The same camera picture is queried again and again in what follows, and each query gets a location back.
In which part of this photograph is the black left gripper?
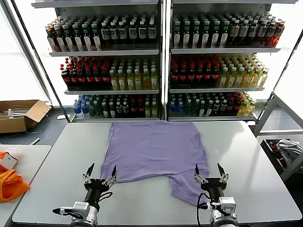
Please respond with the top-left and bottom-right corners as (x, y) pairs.
(82, 162), (117, 202)

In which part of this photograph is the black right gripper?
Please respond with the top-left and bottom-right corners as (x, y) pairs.
(193, 163), (230, 202)

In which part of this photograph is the purple t-shirt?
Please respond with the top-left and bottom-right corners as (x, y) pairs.
(99, 119), (211, 207)

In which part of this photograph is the dark grey storage bin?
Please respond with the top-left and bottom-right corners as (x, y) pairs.
(260, 139), (303, 183)

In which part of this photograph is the cola bottle red cap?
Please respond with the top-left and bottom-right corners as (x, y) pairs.
(61, 63), (71, 87)
(170, 63), (180, 83)
(233, 97), (242, 114)
(137, 99), (146, 116)
(101, 65), (111, 87)
(203, 62), (212, 83)
(211, 62), (220, 83)
(226, 97), (235, 114)
(69, 66), (79, 87)
(195, 62), (204, 83)
(85, 65), (95, 87)
(130, 99), (139, 116)
(93, 65), (103, 87)
(77, 65), (87, 87)
(187, 63), (196, 83)
(178, 63), (188, 83)

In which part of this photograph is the white side table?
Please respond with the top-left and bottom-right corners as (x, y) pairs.
(0, 144), (52, 227)

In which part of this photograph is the red garment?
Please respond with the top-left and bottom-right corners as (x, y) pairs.
(271, 141), (287, 170)

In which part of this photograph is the grey white garment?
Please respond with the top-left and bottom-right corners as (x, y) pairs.
(276, 139), (303, 166)

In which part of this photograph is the orange cloth bag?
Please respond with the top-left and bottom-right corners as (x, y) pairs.
(0, 169), (31, 203)

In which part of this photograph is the white orange carton box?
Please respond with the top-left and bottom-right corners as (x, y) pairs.
(0, 148), (19, 173)

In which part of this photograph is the open cardboard box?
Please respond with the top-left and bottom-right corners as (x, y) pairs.
(0, 99), (52, 134)

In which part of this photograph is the grey metal shelf unit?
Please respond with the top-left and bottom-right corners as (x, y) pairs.
(30, 0), (166, 123)
(164, 0), (283, 122)

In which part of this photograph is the green cap white label bottle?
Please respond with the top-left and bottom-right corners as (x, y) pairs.
(192, 20), (201, 49)
(211, 20), (221, 49)
(73, 23), (83, 52)
(201, 20), (211, 49)
(182, 20), (191, 49)
(172, 20), (181, 49)
(91, 22), (102, 51)
(82, 23), (93, 51)
(63, 24), (74, 52)
(54, 24), (65, 52)
(221, 20), (231, 48)

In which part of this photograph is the amber tea bottle white label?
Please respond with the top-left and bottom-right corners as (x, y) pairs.
(46, 26), (56, 52)

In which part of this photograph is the dark bottle black white label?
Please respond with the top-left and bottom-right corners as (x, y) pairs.
(101, 21), (111, 45)
(147, 20), (157, 44)
(128, 20), (138, 44)
(110, 21), (119, 45)
(138, 20), (148, 44)
(118, 21), (128, 44)

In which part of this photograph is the red drink bottle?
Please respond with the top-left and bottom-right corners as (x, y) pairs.
(265, 19), (276, 47)
(273, 19), (285, 47)

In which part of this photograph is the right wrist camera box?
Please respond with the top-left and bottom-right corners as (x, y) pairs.
(217, 196), (237, 211)

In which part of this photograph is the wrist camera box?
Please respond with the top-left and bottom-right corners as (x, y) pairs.
(71, 201), (91, 214)
(217, 196), (237, 211)

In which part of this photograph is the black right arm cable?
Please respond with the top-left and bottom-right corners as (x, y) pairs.
(196, 192), (212, 227)

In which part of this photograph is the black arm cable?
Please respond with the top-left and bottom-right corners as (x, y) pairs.
(196, 192), (212, 227)
(52, 207), (73, 217)

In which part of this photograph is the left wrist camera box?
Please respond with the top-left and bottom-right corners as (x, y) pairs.
(71, 201), (91, 214)

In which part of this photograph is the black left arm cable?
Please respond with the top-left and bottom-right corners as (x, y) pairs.
(52, 207), (73, 217)

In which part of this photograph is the dark metal frame post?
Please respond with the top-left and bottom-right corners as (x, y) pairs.
(255, 30), (303, 122)
(11, 0), (71, 123)

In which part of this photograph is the wide grey frame pillar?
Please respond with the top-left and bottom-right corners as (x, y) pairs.
(0, 0), (53, 106)

